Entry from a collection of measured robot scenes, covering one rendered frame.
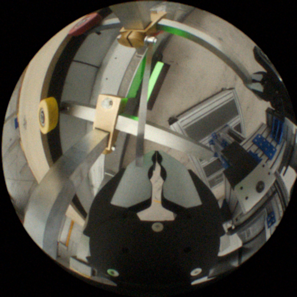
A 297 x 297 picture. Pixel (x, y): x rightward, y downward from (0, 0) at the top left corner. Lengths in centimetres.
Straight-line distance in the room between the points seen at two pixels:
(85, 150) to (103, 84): 34
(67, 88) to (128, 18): 28
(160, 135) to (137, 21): 23
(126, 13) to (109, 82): 35
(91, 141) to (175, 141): 16
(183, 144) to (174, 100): 84
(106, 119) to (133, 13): 21
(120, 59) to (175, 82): 71
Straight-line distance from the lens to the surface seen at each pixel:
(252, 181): 30
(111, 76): 44
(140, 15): 17
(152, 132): 20
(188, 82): 108
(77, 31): 28
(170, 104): 102
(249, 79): 28
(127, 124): 20
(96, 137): 18
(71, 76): 37
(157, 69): 32
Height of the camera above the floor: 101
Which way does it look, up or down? 60 degrees down
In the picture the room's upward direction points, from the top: 176 degrees counter-clockwise
